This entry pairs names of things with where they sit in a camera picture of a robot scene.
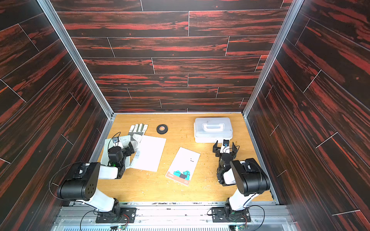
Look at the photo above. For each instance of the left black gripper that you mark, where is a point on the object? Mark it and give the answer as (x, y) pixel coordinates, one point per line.
(127, 150)

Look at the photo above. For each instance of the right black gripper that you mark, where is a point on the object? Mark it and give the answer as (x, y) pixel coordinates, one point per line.
(225, 152)

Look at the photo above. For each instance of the large white spiral notebook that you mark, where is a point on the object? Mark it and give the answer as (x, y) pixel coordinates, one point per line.
(148, 155)

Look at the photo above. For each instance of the small teal cover notebook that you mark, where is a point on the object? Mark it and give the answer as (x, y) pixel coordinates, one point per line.
(183, 166)

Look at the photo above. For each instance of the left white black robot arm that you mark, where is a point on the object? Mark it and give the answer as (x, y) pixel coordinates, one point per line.
(80, 182)

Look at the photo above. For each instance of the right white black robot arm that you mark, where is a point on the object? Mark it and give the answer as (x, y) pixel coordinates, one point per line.
(247, 175)

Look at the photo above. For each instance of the white plastic storage box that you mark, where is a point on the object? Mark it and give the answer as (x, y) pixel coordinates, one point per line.
(212, 129)

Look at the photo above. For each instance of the white grey work glove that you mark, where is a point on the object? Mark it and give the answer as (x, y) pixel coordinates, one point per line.
(136, 132)

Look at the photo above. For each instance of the black tape roll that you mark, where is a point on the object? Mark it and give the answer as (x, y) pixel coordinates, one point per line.
(162, 129)

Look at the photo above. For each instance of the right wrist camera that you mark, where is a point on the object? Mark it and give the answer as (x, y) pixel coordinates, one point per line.
(225, 143)

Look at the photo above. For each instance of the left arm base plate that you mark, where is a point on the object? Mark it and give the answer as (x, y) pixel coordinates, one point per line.
(123, 215)

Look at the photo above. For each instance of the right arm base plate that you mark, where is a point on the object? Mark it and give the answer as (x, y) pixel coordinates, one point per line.
(223, 214)

